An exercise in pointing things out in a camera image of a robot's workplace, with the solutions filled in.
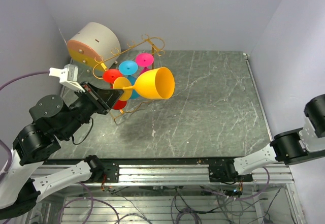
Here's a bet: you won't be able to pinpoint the loose cables under frame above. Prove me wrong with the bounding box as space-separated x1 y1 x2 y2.
58 180 282 224

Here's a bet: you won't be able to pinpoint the gold wire wine glass rack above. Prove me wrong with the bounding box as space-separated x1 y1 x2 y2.
92 34 166 125

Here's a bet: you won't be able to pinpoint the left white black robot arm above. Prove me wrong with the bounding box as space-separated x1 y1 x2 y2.
1 82 123 219

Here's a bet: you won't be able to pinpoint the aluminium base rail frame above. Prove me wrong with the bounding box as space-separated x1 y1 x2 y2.
26 164 307 223

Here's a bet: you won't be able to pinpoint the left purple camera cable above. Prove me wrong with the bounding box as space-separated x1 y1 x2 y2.
0 71 50 174

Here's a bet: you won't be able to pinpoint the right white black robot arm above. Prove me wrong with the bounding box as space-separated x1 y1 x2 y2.
223 94 324 181

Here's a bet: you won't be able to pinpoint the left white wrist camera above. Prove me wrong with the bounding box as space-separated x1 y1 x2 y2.
49 64 85 92

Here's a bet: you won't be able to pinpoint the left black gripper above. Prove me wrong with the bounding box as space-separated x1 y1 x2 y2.
60 79 124 139

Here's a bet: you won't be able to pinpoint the red plastic wine glass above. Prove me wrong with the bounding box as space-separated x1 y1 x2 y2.
103 69 127 110

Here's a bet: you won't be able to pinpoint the blue plastic wine glass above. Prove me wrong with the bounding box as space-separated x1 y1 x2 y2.
116 60 138 88

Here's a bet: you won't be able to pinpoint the magenta plastic wine glass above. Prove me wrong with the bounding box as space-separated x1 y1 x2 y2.
135 53 154 75

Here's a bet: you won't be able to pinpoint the beige cylindrical toy box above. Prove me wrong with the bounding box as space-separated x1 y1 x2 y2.
67 22 121 72

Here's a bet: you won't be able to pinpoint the yellow plastic wine glass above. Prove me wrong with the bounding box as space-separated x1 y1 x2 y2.
113 67 175 101

